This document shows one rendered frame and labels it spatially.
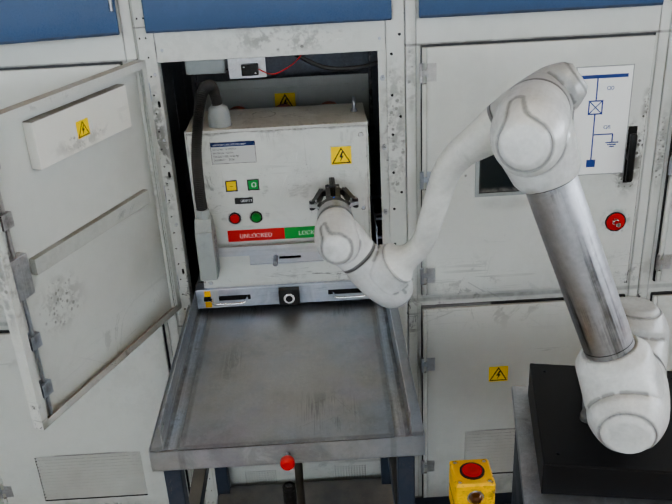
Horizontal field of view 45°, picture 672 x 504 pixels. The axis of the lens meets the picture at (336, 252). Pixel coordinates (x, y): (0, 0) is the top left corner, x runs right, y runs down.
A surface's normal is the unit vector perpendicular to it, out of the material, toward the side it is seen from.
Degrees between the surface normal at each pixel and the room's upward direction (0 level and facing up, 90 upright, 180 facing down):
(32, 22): 90
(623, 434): 98
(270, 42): 90
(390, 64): 90
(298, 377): 0
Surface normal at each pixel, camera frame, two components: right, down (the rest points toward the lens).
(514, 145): -0.34, 0.35
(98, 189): 0.93, 0.11
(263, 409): -0.05, -0.91
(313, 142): 0.04, 0.42
